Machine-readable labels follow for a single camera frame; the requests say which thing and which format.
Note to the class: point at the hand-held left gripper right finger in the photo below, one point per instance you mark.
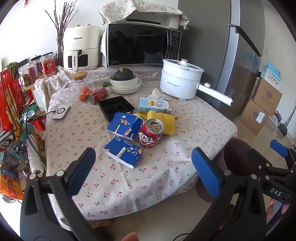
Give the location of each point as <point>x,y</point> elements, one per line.
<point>205,172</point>

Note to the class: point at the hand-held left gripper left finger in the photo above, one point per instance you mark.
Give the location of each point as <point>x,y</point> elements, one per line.
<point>81,171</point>

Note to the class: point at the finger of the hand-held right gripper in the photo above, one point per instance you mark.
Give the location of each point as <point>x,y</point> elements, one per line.
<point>256,158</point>
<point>278,147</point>

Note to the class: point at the blue cardboard carton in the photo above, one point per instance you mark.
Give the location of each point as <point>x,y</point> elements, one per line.
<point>122,151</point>
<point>122,125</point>

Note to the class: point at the yellow cloth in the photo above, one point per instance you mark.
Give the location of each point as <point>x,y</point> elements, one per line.
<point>170,122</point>

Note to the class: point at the red cartoon face can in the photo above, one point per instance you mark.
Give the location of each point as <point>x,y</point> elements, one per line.
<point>148,137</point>

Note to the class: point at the black plastic tray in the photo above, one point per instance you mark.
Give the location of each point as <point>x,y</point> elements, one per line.
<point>115,107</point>

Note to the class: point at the light blue milk carton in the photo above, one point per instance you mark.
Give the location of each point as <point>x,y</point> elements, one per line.
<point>152,104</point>

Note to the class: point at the white paper wrapper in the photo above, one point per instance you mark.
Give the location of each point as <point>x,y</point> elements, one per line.
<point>156,93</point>

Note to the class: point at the person's right hand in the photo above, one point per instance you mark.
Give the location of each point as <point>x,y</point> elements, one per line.
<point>272,213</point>

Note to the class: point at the person's left hand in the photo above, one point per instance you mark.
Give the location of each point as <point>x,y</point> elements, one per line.
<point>130,237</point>

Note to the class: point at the dark green dustpan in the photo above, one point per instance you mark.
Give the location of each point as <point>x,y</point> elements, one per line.
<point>282,129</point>

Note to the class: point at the printed blue white bag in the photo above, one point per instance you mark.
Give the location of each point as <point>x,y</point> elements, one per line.
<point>276,119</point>

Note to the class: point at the brown cardboard box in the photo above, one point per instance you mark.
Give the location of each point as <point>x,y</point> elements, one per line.
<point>253,118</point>
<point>268,97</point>

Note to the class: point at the white roll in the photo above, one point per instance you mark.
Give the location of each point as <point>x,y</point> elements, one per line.
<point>34,160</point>

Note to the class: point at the cherry print tablecloth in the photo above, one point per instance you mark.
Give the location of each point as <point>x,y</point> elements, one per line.
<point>161,143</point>

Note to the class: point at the white round device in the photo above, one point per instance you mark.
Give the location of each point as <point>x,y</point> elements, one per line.
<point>61,111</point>

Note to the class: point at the small red box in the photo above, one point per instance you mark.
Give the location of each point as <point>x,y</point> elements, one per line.
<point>38,124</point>

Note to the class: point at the blue and white box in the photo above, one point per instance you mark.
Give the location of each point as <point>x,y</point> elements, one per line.
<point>272,75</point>

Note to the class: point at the orange snack packet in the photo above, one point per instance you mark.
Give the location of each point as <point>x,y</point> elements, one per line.
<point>9,185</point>

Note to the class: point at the small orange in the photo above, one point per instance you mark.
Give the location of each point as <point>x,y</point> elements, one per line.
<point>89,93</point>
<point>85,89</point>
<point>82,97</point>

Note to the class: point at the plain red drink can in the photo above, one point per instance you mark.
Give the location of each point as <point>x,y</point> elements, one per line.
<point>100,93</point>

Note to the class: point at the glass pitcher wooden lid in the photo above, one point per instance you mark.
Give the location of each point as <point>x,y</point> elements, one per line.
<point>77,85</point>

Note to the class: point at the green fruit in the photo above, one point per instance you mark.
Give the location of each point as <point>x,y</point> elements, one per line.
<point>106,83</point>

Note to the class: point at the stacked white bowls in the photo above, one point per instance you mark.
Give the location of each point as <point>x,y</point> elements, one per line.
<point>126,90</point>

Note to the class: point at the white electric pot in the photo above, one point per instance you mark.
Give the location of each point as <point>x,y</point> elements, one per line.
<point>178,83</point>

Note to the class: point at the cream bowl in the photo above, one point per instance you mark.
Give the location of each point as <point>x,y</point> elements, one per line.
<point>123,83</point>

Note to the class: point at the red hanging packets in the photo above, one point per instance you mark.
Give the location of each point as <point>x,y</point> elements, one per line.
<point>9,97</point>

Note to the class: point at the dark green pumpkin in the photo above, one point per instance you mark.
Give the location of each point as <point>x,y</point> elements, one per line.
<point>123,74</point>

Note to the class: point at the white pot lid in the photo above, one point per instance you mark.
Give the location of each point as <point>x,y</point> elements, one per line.
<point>175,65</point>

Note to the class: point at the glass vase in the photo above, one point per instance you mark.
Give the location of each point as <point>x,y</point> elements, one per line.
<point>60,52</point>

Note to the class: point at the grey refrigerator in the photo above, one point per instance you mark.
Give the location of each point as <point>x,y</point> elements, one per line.
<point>208,46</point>

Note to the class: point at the cream air fryer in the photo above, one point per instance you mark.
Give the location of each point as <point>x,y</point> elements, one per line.
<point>81,41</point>

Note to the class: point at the black microwave oven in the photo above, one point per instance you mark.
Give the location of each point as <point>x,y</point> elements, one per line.
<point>138,44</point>

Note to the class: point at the dry twigs bunch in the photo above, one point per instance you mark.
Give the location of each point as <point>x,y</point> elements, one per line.
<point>63,23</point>

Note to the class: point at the floral cover cloth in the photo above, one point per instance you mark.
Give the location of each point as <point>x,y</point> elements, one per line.
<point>120,9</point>

